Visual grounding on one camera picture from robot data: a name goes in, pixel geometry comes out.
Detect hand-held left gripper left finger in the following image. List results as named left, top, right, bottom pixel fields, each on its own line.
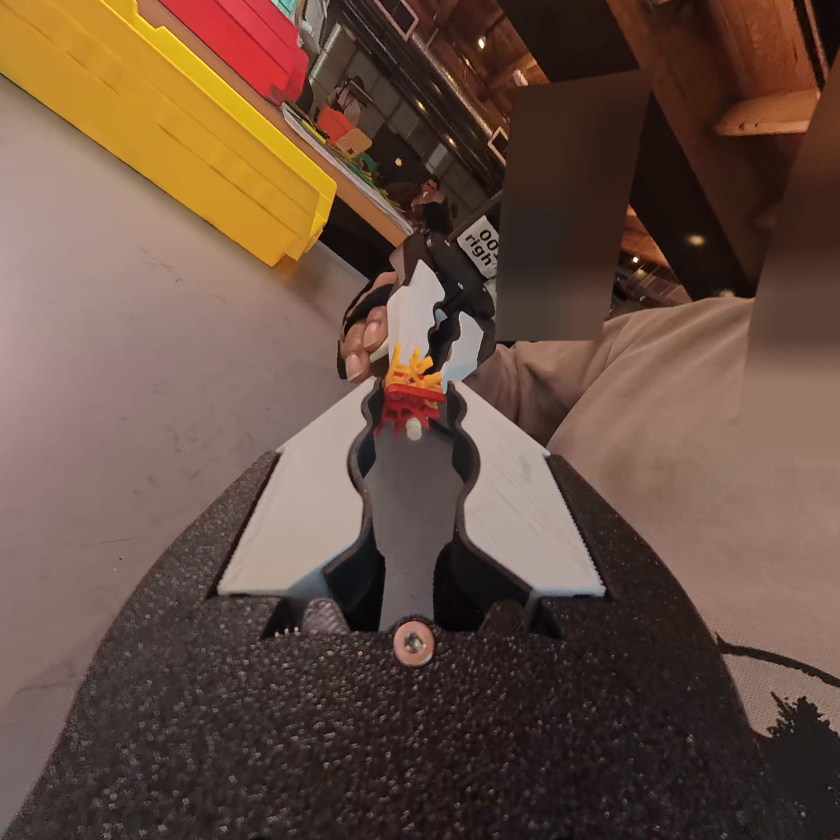
left=218, top=378, right=385, bottom=632

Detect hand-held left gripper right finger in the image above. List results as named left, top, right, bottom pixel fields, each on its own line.
left=433, top=379, right=606, bottom=632

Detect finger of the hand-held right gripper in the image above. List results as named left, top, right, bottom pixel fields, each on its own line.
left=386, top=259, right=444, bottom=368
left=441, top=310, right=488, bottom=388

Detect red and yellow connector stack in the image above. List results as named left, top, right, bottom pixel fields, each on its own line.
left=374, top=348, right=448, bottom=442

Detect person's right forearm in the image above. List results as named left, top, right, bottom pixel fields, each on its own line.
left=469, top=298, right=756, bottom=448

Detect person's right hand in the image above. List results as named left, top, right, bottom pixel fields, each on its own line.
left=338, top=272, right=401, bottom=385

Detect person's beige sweatshirt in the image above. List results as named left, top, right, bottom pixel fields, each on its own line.
left=548, top=295, right=840, bottom=840

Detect small red bin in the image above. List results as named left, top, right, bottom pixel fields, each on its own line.
left=317, top=105, right=353, bottom=147

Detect red plastic bin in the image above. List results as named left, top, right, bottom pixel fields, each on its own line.
left=157, top=0, right=311, bottom=101

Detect nested yellow plastic bins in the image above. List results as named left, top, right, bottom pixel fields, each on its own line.
left=0, top=0, right=337, bottom=268

